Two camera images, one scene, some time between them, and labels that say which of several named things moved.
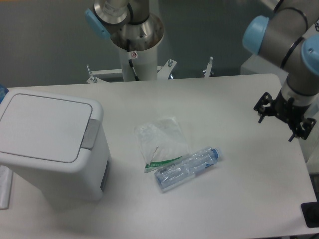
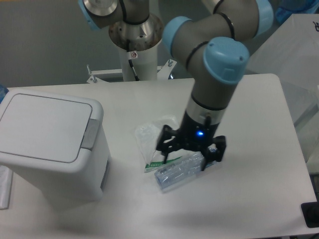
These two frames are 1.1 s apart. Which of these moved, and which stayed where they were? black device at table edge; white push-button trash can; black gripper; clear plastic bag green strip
Moved: black gripper
Stayed: black device at table edge; clear plastic bag green strip; white push-button trash can
